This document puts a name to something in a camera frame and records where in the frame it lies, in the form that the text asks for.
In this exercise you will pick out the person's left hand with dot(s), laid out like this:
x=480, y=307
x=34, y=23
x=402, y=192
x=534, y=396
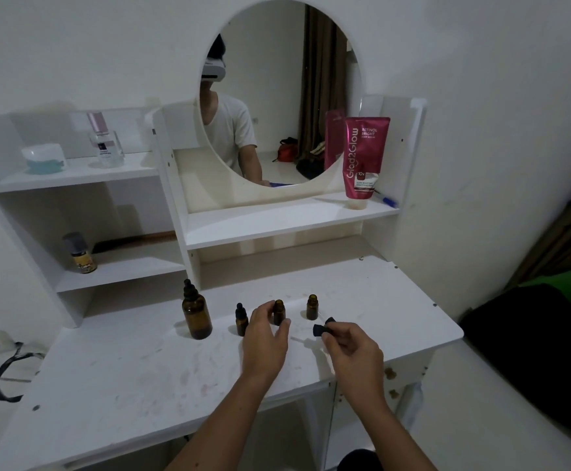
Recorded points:
x=261, y=343

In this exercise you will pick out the person's right hand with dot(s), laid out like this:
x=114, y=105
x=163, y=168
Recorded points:
x=359, y=367

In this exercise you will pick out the small amber glass bottle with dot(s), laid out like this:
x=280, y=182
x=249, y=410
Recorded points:
x=312, y=309
x=241, y=327
x=279, y=313

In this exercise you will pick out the large amber glass bottle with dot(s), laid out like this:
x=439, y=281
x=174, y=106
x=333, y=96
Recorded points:
x=197, y=318

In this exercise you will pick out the person's right forearm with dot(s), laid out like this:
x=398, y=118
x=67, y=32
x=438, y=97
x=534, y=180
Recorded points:
x=388, y=441

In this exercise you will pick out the person's left forearm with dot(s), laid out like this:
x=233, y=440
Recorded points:
x=226, y=426

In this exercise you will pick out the person's right leg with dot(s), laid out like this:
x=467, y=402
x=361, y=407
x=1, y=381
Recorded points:
x=361, y=461

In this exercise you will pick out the small yellow label bottle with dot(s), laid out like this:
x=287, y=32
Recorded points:
x=82, y=259

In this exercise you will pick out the clear perfume bottle pink cap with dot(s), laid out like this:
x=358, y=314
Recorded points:
x=105, y=147

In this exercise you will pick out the white vanity desk with shelves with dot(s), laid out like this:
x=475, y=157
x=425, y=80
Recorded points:
x=265, y=225

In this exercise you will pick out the brown comb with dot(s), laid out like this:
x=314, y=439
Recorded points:
x=133, y=242

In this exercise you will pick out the blue pen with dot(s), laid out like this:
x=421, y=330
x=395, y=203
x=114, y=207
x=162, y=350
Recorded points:
x=389, y=201

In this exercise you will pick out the black green bag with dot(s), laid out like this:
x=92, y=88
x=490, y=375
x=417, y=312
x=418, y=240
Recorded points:
x=540, y=348

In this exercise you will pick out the red cosmetic tube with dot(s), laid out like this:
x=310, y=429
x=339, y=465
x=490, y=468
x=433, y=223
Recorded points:
x=364, y=156

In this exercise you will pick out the round mirror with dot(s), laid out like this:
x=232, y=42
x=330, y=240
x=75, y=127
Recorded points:
x=275, y=68

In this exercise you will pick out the white and blue cream jar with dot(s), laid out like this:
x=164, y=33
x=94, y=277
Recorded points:
x=44, y=159

